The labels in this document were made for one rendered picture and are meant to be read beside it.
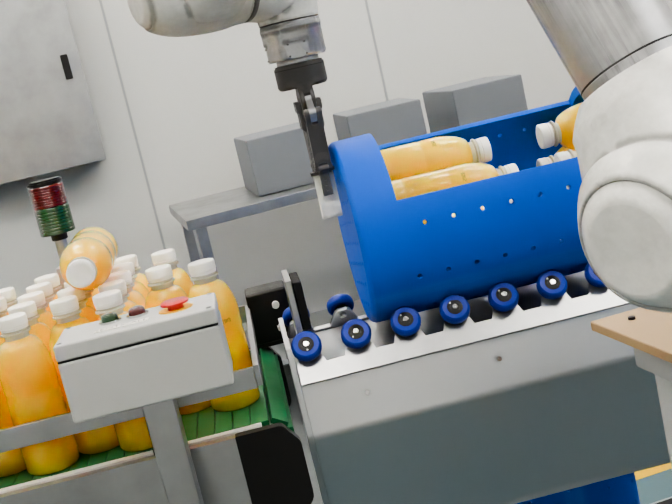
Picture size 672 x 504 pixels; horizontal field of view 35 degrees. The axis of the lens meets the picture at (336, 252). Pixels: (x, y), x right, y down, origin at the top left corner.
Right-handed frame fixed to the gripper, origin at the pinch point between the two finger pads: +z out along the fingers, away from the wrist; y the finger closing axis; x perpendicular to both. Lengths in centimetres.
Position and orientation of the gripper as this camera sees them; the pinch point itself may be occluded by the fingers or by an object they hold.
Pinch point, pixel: (327, 194)
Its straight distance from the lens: 161.9
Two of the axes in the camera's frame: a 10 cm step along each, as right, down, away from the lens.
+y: 1.1, 1.6, -9.8
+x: 9.7, -2.3, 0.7
